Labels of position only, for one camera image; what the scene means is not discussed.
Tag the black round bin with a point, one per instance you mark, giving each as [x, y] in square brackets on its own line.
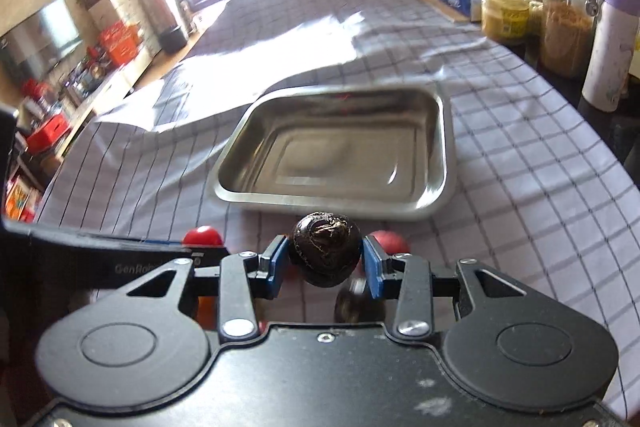
[173, 39]

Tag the yellow lidded jar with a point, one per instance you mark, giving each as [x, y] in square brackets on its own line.
[505, 21]

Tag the red plum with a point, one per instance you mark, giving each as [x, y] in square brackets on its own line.
[391, 242]

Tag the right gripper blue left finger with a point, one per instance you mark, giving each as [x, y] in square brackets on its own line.
[266, 271]

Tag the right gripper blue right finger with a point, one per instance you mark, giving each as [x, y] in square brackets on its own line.
[384, 272]

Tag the glass clip-top jar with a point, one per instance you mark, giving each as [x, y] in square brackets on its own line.
[566, 38]

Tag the checkered white tablecloth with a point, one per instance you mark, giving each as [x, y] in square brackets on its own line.
[540, 196]

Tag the stainless steel tray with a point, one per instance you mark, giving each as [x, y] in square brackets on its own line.
[370, 152]

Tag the red tomato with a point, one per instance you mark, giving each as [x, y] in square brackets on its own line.
[204, 236]

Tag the television screen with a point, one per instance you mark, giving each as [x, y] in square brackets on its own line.
[34, 47]

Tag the lilac thermos bottle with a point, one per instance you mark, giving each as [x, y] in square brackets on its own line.
[613, 48]

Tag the red gift box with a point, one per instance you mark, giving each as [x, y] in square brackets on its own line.
[120, 43]

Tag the dark purple plum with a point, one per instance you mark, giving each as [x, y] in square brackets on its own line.
[354, 304]

